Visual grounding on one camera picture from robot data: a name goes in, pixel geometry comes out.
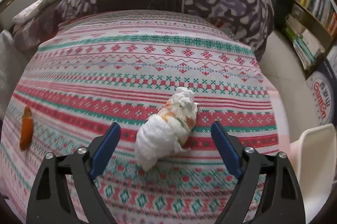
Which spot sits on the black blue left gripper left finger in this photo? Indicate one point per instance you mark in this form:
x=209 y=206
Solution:
x=50 y=200

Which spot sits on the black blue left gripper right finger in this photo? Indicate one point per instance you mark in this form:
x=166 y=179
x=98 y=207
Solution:
x=281 y=200

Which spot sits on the orange stained tissue wad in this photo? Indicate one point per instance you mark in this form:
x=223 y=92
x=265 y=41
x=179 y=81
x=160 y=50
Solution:
x=166 y=132

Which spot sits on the white plastic trash bin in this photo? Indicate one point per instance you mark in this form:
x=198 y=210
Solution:
x=313 y=158

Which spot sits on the orange peel strip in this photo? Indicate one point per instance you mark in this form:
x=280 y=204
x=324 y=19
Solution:
x=27 y=129

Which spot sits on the lower Ganten water box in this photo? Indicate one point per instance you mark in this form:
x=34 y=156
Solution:
x=323 y=87

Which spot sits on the grey pillow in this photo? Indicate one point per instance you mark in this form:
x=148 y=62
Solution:
x=13 y=64

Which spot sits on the stack of books on floor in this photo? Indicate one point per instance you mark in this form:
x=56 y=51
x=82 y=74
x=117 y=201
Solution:
x=306 y=45

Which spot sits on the striped patterned bed sheet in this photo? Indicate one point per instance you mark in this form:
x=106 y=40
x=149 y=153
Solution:
x=122 y=67

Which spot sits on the black storage bench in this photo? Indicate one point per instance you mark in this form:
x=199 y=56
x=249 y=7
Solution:
x=282 y=8

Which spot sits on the wooden bookshelf with books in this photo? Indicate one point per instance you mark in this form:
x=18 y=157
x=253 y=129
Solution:
x=319 y=17

